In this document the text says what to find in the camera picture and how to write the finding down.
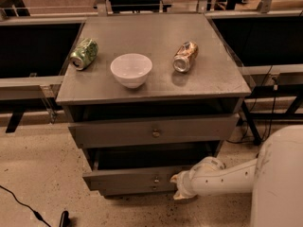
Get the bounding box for crushed orange soda can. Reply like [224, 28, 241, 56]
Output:
[172, 41, 199, 73]

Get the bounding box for black floor cable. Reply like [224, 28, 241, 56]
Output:
[0, 184, 53, 227]

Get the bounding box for grey wooden drawer cabinet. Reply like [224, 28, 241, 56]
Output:
[56, 13, 253, 172]

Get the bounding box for black cables by table leg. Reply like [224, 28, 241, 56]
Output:
[225, 65, 280, 145]

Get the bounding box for white ceramic bowl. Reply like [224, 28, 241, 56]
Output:
[110, 53, 152, 89]

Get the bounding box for grey drawer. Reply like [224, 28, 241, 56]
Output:
[83, 141, 218, 197]
[69, 113, 240, 148]

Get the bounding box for crushed green soda can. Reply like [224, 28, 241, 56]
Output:
[69, 38, 98, 70]

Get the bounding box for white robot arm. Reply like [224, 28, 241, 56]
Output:
[170, 125, 303, 227]

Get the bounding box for grey top drawer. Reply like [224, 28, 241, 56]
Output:
[69, 113, 240, 148]

